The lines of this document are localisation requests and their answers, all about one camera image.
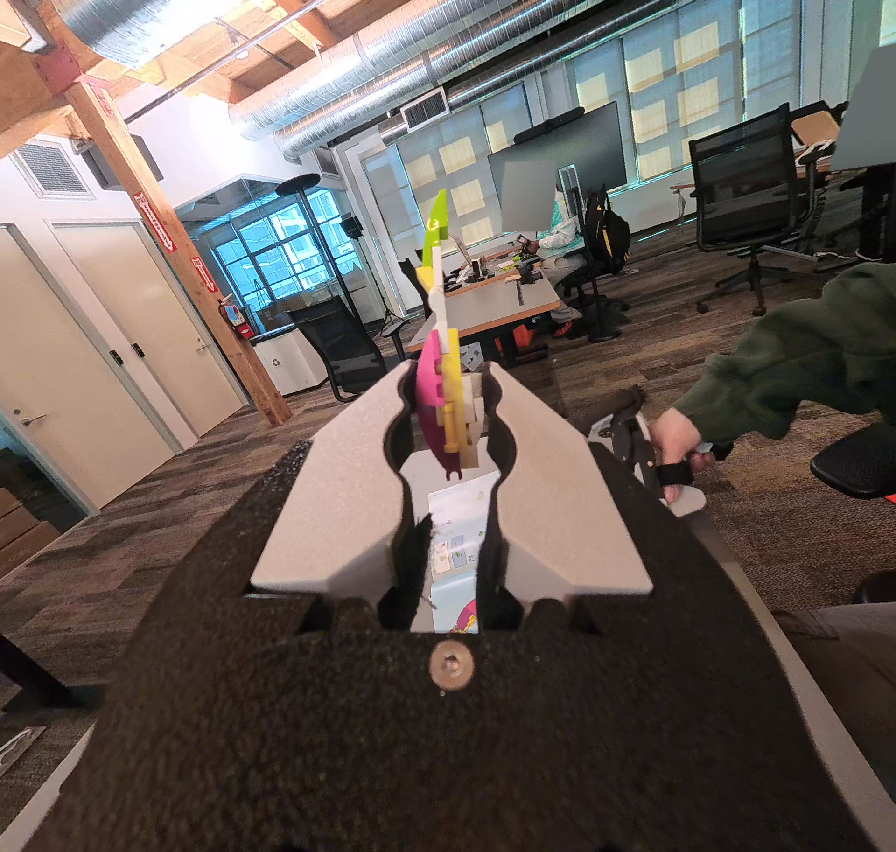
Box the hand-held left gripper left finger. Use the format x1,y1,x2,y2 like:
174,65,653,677
250,360,434,630

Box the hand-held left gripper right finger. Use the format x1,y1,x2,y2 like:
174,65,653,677
478,361,654,630

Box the pink yellow lego bird model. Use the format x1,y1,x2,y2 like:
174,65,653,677
414,327,484,481

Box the lime yellow lego feather piece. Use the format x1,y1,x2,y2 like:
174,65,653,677
415,189,452,335

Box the person's right forearm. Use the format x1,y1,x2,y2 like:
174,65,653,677
675,262,896,441

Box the lego instruction booklet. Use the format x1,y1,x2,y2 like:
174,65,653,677
409,446,501,635

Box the person's right hand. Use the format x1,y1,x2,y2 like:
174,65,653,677
647,407,716,504

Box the white recycling bin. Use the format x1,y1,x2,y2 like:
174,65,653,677
251,325,330,398

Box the black mesh office chair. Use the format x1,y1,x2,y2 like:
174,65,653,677
688,103,827,317
287,297,393,404

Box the grey work table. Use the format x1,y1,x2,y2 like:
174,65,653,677
437,236,564,366

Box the black yellow backpack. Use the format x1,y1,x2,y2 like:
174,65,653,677
583,187,631,275

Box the red fire extinguisher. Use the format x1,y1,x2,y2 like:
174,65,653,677
218,294,254,338

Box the black chair seat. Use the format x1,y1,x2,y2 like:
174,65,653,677
811,421,896,499

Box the beige door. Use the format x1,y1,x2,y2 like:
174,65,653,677
0,224,176,513
45,218,246,440

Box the black speaker on tripod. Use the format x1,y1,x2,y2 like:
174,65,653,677
341,215,403,338

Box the person's leg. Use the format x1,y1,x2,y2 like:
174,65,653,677
770,572,896,727

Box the black video bar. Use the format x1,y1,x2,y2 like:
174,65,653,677
513,106,585,145

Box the stacked cardboard boxes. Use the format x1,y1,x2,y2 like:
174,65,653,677
0,484,64,580

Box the black floor lamp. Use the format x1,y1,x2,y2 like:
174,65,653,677
275,173,372,328

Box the black desk leg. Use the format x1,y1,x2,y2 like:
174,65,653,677
0,631,78,713

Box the wooden back chair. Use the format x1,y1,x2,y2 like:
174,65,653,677
791,99,851,167

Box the large wall display screen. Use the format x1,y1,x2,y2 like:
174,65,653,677
488,102,629,198

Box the wooden support post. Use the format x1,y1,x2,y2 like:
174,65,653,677
63,78,293,426

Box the white duct vent grille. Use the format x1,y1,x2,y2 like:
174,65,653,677
400,88,449,132

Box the long silver air duct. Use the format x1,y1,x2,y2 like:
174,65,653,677
227,0,743,160

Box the white wall vent grille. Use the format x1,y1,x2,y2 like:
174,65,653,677
10,141,95,200

